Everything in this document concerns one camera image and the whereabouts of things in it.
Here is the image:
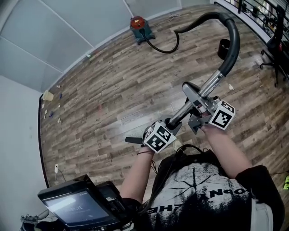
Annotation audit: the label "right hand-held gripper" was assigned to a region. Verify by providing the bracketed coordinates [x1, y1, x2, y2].
[182, 81, 236, 135]

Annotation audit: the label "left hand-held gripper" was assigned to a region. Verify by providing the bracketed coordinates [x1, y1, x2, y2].
[141, 115, 182, 155]

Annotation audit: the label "vacuum hose and wand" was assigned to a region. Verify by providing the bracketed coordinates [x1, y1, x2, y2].
[140, 12, 241, 78]

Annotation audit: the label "person's right forearm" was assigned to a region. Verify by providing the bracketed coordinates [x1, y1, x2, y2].
[200, 126, 252, 180]

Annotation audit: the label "person's left forearm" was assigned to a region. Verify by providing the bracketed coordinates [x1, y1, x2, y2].
[119, 146, 157, 204]

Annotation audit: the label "red and teal vacuum cleaner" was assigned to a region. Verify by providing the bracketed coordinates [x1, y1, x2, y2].
[129, 15, 156, 46]

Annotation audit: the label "person's black trousers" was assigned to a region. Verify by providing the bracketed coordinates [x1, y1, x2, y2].
[158, 144, 224, 181]

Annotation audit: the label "black round waste bin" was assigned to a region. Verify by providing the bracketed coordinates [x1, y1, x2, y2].
[217, 38, 231, 60]

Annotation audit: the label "person's black white printed T-shirt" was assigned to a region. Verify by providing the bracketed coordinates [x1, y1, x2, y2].
[135, 162, 285, 231]

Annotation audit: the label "black office chair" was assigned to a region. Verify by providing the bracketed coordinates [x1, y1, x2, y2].
[259, 4, 289, 88]

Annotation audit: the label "black metal railing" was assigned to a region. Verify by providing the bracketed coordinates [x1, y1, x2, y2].
[213, 0, 289, 46]

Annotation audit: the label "chest-mounted tablet screen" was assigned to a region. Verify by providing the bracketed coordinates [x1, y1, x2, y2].
[37, 174, 127, 229]

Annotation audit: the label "yellow bucket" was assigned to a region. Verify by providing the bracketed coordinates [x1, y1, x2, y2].
[42, 90, 55, 101]

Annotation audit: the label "black body-worn cable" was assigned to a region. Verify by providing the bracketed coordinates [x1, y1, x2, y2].
[144, 144, 204, 213]

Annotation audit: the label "thin charger cable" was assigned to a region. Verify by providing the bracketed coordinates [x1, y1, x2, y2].
[55, 167, 67, 182]

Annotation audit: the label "white shoulder strap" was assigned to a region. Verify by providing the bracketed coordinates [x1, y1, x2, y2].
[250, 198, 274, 231]

